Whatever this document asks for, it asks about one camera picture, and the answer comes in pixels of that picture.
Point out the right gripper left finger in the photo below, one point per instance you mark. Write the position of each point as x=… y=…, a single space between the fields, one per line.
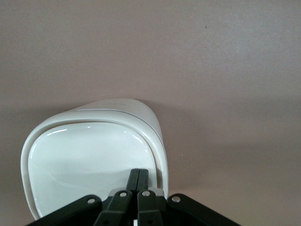
x=117 y=207

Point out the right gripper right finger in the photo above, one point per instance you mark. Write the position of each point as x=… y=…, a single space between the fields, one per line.
x=147 y=207

